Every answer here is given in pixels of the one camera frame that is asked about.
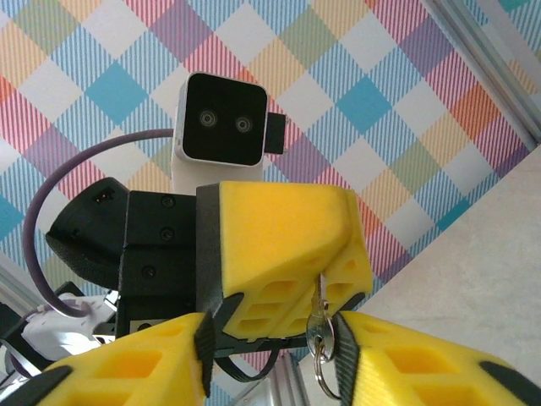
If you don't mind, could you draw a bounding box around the silver key with ring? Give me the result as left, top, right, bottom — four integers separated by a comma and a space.
304, 272, 344, 402

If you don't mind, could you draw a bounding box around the aluminium side rail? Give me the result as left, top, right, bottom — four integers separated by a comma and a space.
227, 349, 316, 406

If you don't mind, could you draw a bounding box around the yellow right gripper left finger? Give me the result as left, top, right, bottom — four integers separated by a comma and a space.
0, 311, 217, 406

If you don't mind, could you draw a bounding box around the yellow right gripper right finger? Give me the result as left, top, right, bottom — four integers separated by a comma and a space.
332, 310, 541, 406

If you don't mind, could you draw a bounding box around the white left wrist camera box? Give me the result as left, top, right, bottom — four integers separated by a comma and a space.
171, 71, 289, 196

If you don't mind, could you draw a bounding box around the aluminium frame post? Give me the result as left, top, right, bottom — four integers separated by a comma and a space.
424, 0, 541, 150
0, 252, 46, 316

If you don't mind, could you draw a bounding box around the thin black cable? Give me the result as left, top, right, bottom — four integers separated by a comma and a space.
210, 337, 281, 382

